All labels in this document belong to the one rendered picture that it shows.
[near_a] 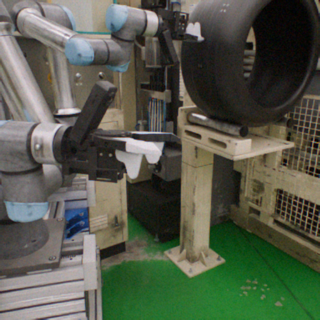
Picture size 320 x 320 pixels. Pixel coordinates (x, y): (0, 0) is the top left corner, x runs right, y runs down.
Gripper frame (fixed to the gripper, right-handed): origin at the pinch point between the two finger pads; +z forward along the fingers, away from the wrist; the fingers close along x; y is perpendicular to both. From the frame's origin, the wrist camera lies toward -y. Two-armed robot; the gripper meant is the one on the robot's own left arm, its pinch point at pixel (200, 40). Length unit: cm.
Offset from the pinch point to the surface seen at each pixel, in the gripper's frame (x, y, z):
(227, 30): -9.4, 3.2, 3.6
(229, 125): -3.8, -30.3, 17.2
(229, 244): 33, -116, 69
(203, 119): 12.8, -30.1, 17.1
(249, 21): -12.2, 6.9, 10.2
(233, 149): -9.3, -38.8, 15.6
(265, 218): 25, -97, 90
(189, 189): 32, -72, 29
